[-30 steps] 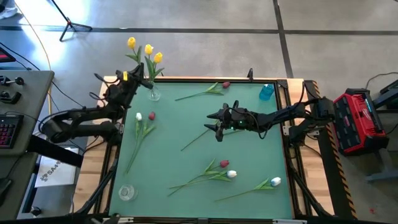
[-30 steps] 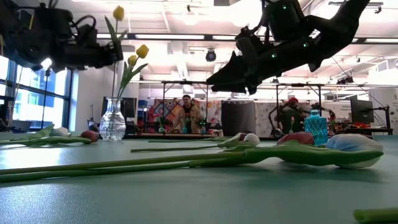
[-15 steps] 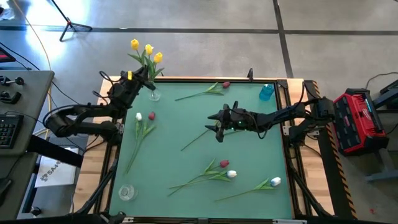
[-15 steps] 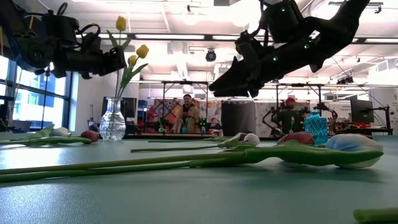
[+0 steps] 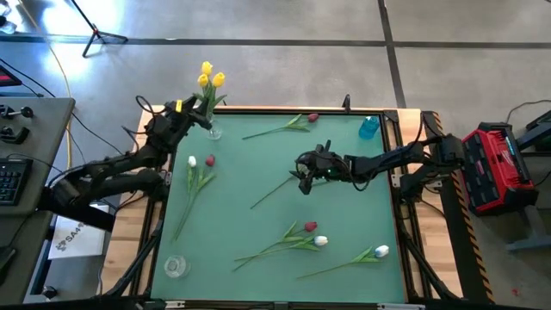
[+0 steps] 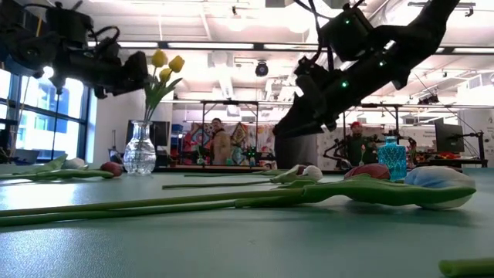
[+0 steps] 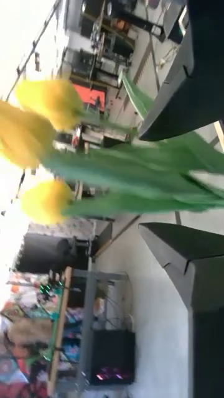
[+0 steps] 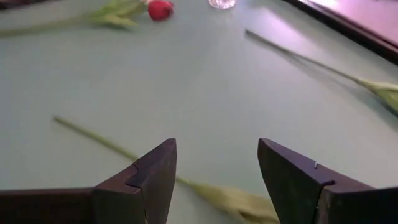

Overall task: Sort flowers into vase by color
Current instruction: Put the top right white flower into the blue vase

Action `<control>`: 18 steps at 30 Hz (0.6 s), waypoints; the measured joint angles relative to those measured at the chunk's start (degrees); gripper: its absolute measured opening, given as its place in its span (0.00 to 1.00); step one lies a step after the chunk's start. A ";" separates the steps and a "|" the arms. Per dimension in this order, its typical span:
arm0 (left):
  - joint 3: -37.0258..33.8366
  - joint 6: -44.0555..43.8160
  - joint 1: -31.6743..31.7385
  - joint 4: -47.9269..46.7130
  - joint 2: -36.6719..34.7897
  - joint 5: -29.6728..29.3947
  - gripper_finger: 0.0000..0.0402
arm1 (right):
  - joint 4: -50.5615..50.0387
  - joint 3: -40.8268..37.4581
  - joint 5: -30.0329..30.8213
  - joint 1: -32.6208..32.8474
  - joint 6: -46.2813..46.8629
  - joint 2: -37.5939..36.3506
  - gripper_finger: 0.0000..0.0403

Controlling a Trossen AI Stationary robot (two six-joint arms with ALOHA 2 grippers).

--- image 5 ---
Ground blue glass vase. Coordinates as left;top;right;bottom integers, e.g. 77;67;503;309
357;115;381;140

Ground black knobbed lever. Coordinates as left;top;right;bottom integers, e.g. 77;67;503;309
0;105;34;121

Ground black yellow hazard strip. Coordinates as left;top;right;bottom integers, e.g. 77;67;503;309
421;110;496;305

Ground white printed paper sign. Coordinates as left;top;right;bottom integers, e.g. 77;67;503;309
46;204;112;261

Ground black tripod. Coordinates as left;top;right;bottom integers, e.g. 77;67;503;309
68;0;129;59

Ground red and black tool case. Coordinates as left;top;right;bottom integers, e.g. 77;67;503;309
460;121;539;216

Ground black desk bar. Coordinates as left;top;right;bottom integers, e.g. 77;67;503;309
37;201;116;233

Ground tall clear glass vase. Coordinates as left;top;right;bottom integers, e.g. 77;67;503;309
205;115;224;141

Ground black floor cable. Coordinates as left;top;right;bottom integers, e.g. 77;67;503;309
71;112;131;164

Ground blue-grey stand base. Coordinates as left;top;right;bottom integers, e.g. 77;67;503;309
505;205;551;255

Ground black metal table frame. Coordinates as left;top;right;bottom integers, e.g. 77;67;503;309
92;105;464;310

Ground dark screen with red glow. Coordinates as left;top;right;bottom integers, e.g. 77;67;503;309
0;64;22;89

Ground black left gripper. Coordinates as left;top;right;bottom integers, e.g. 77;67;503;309
145;97;213;150

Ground wooden table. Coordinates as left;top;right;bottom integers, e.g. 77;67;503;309
99;105;464;301

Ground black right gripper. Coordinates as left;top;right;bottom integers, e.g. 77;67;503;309
295;139;358;195

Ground green table mat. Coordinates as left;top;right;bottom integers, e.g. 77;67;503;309
150;112;406;304

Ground black desk clamp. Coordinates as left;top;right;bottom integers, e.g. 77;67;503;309
0;126;30;146

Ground white artificial tulip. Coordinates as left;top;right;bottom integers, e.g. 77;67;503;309
250;174;300;211
171;155;199;242
294;244;390;280
231;234;329;273

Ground yellow cable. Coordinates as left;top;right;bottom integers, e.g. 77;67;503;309
15;0;117;195

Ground round clear glass vase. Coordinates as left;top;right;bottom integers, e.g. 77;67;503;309
163;254;191;279

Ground grey floor cable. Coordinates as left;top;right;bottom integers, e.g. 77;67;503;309
504;98;551;125

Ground black keyboard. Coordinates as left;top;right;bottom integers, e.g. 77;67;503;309
0;158;34;207

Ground grey desk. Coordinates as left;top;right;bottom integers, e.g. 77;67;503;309
0;97;77;306

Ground dark equipment box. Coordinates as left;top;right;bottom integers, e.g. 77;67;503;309
515;109;551;152

